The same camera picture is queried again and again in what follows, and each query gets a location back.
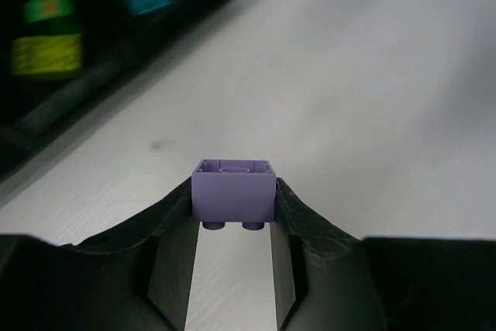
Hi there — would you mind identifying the black divided bin row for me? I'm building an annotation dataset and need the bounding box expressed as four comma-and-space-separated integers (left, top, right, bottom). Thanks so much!
1, 0, 228, 179

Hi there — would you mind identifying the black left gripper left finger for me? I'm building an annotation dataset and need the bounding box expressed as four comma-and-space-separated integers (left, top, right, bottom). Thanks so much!
1, 181, 199, 330

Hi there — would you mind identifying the green small lego brick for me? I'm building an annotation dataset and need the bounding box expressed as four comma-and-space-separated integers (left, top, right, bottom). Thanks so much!
22, 0, 74, 23

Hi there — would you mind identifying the lilac and lime lego stack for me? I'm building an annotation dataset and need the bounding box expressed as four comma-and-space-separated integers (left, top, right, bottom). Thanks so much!
12, 34, 82, 75

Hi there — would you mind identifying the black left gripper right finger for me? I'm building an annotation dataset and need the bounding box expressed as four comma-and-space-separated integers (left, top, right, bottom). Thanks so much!
270, 180, 495, 330

